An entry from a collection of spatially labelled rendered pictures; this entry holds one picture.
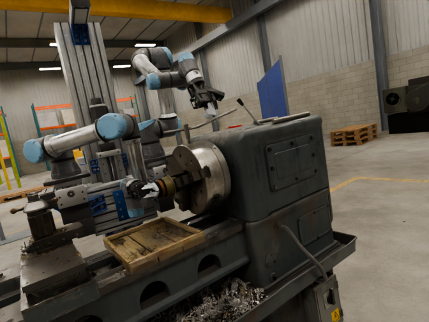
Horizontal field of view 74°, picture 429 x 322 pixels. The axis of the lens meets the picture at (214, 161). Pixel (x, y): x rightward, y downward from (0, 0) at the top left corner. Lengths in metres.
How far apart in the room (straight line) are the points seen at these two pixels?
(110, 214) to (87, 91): 0.76
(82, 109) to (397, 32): 10.47
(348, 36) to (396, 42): 1.66
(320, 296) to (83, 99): 1.69
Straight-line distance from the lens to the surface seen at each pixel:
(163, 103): 1.81
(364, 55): 11.82
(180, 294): 1.19
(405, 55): 11.24
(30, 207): 1.18
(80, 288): 0.97
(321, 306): 1.64
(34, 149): 1.60
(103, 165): 1.83
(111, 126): 1.37
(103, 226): 1.77
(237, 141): 1.18
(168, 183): 1.20
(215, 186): 1.17
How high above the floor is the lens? 1.31
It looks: 8 degrees down
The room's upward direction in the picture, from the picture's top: 10 degrees counter-clockwise
